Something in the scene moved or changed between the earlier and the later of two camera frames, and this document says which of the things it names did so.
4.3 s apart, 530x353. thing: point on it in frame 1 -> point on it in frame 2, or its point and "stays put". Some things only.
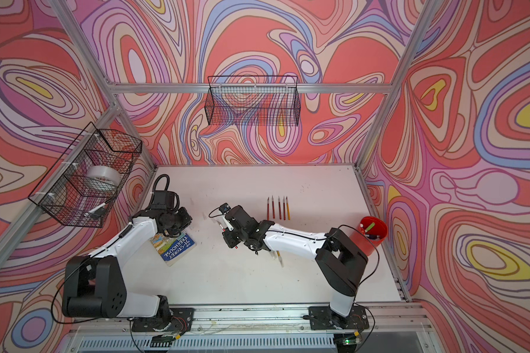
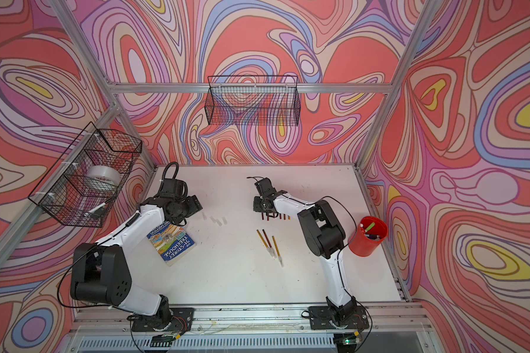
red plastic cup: [371, 232] stays put
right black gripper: [231, 242] -> [257, 208]
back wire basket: [253, 101] stays put
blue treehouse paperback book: [172, 248] stays put
